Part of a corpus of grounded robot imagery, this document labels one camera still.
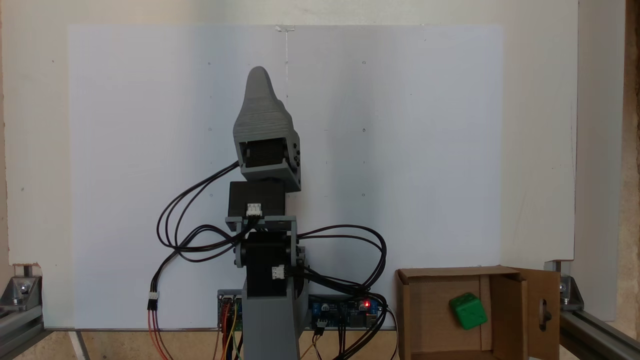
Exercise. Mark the clear tape strip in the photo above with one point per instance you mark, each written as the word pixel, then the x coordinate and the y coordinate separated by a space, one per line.
pixel 285 28

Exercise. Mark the aluminium frame rail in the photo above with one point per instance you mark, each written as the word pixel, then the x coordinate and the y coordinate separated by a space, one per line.
pixel 595 335
pixel 20 325

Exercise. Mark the green dice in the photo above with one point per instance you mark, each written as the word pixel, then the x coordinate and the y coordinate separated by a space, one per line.
pixel 468 311

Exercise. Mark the white paper sheet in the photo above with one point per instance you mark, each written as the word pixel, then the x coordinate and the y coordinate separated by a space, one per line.
pixel 400 150
pixel 150 150

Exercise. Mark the brown cardboard box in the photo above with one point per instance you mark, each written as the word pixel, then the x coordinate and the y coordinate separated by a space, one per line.
pixel 430 320

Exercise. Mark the grey metal corner bracket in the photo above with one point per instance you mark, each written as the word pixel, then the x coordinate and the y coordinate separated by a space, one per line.
pixel 20 290
pixel 567 287

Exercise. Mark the blue board with red LED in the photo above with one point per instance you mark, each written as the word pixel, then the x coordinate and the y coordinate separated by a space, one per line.
pixel 345 312

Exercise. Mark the grey black Koch robot arm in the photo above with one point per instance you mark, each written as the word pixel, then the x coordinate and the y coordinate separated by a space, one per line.
pixel 270 310

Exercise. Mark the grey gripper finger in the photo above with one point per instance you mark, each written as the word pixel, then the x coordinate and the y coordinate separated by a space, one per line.
pixel 260 110
pixel 297 150

